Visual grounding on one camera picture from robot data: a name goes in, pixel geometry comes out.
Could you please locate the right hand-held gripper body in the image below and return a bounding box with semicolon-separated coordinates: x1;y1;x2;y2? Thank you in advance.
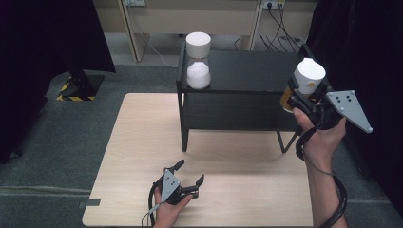
286;89;374;135

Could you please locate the black stand base striped tape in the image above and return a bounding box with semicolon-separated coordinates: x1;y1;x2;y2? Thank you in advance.
56;69;106;103

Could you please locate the black two-tier shelf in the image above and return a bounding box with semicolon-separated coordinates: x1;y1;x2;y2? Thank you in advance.
175;40;337;155

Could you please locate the thin white cable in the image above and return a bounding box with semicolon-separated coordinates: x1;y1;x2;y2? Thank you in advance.
139;31;179;68

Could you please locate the person's right hand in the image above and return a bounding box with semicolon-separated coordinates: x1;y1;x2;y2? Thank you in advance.
292;107;347;163

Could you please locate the large black curtain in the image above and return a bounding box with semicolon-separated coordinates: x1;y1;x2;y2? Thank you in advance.
0;0;117;164

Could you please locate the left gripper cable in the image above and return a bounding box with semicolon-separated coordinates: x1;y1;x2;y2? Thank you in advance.
141;180;164;228

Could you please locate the white wall socket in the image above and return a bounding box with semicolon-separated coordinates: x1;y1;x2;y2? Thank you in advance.
123;0;147;8

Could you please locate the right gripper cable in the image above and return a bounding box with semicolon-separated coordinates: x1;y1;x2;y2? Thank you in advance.
295;124;349;228

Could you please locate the bundle of black cables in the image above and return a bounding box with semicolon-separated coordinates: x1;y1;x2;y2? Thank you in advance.
234;6;305;53

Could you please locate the black tape strip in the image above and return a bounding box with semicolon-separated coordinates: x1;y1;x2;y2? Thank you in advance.
79;199;102;209

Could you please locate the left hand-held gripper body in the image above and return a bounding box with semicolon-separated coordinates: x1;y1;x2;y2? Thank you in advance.
151;168;200;206

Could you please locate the white power strip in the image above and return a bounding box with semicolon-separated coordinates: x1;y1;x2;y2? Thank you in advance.
261;0;286;10

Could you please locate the black curtain with folds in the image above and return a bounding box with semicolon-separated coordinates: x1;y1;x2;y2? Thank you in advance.
305;0;403;219

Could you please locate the jar of white powder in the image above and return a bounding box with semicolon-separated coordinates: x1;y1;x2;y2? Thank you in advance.
184;31;212;90

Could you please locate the jar of amber contents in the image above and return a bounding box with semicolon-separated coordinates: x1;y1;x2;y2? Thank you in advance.
279;57;327;114

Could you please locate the person's left hand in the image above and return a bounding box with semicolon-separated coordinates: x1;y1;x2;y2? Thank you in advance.
153;187;195;228

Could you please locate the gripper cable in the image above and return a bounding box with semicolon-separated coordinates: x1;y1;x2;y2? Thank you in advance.
295;124;349;228
141;180;164;228

